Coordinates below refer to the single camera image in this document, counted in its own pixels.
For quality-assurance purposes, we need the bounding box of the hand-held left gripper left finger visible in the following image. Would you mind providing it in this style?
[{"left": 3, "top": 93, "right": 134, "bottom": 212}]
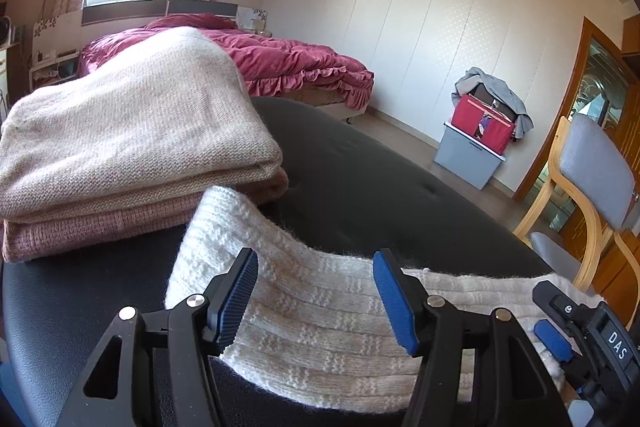
[{"left": 60, "top": 248, "right": 260, "bottom": 427}]

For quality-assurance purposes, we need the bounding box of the red ruffled quilt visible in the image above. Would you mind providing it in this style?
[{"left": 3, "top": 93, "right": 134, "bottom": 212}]
[{"left": 80, "top": 13, "right": 375, "bottom": 110}]

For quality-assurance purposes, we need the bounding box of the beige bed frame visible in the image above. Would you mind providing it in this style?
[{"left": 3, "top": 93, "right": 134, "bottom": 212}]
[{"left": 295, "top": 84, "right": 371, "bottom": 122}]

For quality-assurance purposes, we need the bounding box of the wooden door with glass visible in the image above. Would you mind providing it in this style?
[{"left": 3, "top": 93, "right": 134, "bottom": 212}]
[{"left": 512, "top": 17, "right": 640, "bottom": 208}]

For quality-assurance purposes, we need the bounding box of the wooden chair with grey cushions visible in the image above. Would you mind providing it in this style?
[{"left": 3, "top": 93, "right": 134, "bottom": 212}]
[{"left": 512, "top": 113, "right": 640, "bottom": 295}]

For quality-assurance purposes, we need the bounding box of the white floral nightstand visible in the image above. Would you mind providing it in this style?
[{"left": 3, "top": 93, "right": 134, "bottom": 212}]
[{"left": 237, "top": 7, "right": 273, "bottom": 38}]

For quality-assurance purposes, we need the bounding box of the dark grey headboard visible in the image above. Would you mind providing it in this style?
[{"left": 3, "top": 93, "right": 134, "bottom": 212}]
[{"left": 166, "top": 0, "right": 239, "bottom": 18}]

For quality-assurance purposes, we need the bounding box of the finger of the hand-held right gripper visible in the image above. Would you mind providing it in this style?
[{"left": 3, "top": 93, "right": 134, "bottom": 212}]
[
  {"left": 533, "top": 320, "right": 591, "bottom": 395},
  {"left": 531, "top": 281, "right": 596, "bottom": 333}
]

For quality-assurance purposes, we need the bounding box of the white open shelf nightstand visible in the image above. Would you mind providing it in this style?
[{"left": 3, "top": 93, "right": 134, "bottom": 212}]
[{"left": 27, "top": 12, "right": 83, "bottom": 92}]

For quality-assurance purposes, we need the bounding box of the red fabric storage box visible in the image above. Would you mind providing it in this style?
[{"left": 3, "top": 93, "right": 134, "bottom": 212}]
[{"left": 450, "top": 94, "right": 516, "bottom": 155}]

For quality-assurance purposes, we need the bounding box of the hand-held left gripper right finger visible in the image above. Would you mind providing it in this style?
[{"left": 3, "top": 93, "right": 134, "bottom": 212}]
[{"left": 372, "top": 248, "right": 573, "bottom": 427}]

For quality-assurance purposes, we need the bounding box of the grey garment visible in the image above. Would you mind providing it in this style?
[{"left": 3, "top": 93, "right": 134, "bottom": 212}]
[{"left": 451, "top": 67, "right": 534, "bottom": 138}]

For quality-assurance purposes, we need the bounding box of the grey plastic storage box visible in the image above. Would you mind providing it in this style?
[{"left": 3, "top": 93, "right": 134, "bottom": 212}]
[{"left": 433, "top": 122, "right": 507, "bottom": 191}]

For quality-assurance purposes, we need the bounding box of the pink folded sweater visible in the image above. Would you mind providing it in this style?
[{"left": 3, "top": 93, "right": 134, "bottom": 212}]
[{"left": 2, "top": 167, "right": 291, "bottom": 264}]

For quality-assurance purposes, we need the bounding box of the beige folded sweater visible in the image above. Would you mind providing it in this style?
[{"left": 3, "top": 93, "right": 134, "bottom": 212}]
[{"left": 0, "top": 27, "right": 283, "bottom": 223}]

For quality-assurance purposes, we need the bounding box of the white knit sweater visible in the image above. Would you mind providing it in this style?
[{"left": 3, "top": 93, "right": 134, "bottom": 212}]
[{"left": 165, "top": 186, "right": 608, "bottom": 410}]

